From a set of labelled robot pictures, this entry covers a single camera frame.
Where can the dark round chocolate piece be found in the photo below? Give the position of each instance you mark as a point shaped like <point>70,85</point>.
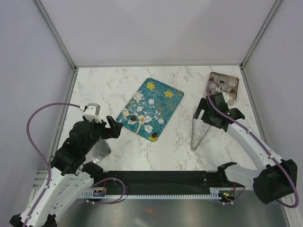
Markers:
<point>154,135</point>

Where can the pink chocolate tin box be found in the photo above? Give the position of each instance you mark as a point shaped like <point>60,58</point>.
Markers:
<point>223,88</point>

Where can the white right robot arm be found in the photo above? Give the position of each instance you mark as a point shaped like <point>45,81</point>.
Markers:
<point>274,178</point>

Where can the white cable duct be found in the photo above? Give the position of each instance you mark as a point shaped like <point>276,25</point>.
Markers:
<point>213,194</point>

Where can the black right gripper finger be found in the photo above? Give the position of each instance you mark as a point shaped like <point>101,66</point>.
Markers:
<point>203,105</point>
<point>197,112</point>

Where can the metal tongs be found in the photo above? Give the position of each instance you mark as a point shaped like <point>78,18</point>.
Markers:
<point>199,130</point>

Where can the teal floral tray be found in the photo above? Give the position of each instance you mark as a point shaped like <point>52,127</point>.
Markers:
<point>157,102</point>

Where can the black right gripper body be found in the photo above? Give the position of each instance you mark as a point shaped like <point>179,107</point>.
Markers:
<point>208,118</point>

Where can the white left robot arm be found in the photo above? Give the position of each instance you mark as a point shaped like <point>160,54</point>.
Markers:
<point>69,173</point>

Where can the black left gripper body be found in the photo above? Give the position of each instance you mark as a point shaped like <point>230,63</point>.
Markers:
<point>100,130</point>

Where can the metal tin lid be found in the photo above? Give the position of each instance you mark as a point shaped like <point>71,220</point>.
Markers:
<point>99,151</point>

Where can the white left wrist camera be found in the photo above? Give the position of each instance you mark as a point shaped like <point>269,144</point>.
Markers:
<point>91,112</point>

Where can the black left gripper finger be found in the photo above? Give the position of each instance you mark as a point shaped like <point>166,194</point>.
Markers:
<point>113,124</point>
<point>116,130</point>

